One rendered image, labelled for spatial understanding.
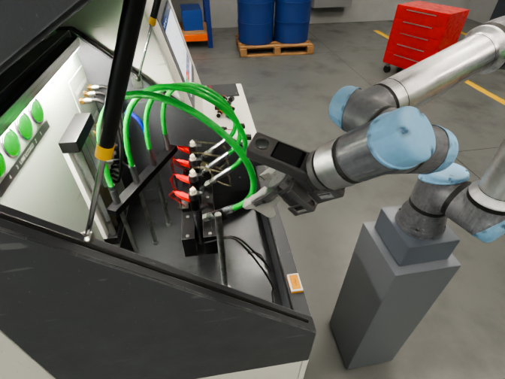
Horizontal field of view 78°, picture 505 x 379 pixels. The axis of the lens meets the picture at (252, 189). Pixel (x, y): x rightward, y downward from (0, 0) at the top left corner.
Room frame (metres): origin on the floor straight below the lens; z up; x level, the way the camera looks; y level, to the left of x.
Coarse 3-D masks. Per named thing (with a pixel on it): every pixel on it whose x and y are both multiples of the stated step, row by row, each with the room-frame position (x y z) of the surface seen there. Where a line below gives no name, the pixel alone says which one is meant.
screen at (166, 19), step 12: (168, 0) 1.57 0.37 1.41; (168, 12) 1.41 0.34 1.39; (168, 24) 1.29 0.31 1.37; (168, 36) 1.18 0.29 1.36; (180, 36) 1.51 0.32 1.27; (180, 48) 1.36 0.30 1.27; (180, 60) 1.24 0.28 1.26; (180, 72) 1.13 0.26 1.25; (192, 72) 1.47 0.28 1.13; (192, 96) 1.19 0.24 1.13
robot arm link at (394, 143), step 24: (384, 120) 0.35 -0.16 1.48; (408, 120) 0.33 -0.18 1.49; (336, 144) 0.38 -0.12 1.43; (360, 144) 0.35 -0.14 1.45; (384, 144) 0.32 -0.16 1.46; (408, 144) 0.31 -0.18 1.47; (432, 144) 0.33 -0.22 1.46; (360, 168) 0.34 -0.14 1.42; (384, 168) 0.32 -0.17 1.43; (408, 168) 0.32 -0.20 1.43
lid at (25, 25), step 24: (0, 0) 0.26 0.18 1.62; (24, 0) 0.26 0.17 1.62; (48, 0) 0.26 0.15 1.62; (72, 0) 0.26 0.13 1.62; (0, 24) 0.26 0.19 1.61; (24, 24) 0.26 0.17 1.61; (48, 24) 0.26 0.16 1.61; (0, 48) 0.26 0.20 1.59; (24, 48) 0.26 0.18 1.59; (0, 72) 0.26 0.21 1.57
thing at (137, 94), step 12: (132, 96) 0.56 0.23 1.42; (144, 96) 0.55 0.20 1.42; (156, 96) 0.55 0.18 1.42; (168, 96) 0.55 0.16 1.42; (180, 108) 0.53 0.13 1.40; (192, 108) 0.53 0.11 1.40; (204, 120) 0.52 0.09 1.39; (96, 132) 0.59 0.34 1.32; (216, 132) 0.52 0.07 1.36; (240, 156) 0.50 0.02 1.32; (108, 168) 0.61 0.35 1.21; (252, 168) 0.50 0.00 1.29; (108, 180) 0.60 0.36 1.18; (252, 180) 0.50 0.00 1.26; (252, 192) 0.50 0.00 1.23; (240, 204) 0.51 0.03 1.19
